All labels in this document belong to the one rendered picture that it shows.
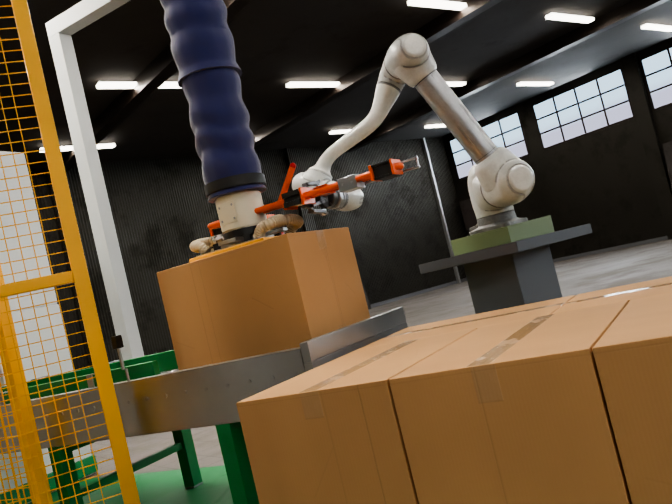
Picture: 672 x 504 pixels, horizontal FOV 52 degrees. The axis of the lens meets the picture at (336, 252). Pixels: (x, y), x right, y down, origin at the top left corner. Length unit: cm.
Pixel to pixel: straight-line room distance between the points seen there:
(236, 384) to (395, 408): 87
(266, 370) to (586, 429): 110
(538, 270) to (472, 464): 151
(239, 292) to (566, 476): 132
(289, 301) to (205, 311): 36
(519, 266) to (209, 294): 117
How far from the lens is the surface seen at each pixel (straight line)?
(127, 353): 536
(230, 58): 259
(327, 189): 229
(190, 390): 233
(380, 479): 148
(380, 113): 272
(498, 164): 259
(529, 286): 273
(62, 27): 579
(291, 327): 221
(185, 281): 247
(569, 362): 128
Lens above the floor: 76
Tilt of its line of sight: 3 degrees up
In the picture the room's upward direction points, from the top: 14 degrees counter-clockwise
